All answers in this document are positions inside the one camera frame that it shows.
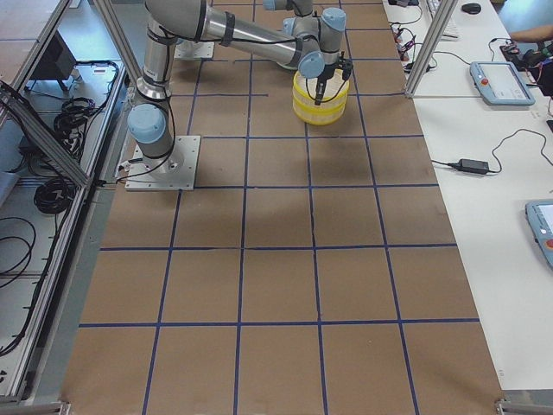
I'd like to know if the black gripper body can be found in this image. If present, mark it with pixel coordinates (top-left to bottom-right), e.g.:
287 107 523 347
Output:
318 52 350 81

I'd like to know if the yellow steamer layer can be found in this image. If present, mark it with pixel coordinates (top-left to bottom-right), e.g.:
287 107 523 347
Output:
293 100 346 126
292 68 351 112

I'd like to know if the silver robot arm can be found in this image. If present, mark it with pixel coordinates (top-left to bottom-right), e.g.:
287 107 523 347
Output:
263 0 314 17
128 1 353 171

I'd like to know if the right side teach pendant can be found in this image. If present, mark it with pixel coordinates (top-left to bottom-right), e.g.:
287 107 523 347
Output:
469 61 535 107

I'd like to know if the right side power adapter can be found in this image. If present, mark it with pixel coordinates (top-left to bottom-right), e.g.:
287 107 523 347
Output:
447 158 491 175

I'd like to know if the right side frame post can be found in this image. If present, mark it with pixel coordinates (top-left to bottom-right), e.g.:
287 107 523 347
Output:
404 0 457 98

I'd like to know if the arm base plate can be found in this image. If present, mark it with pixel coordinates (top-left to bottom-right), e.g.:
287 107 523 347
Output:
175 39 214 61
124 136 200 192

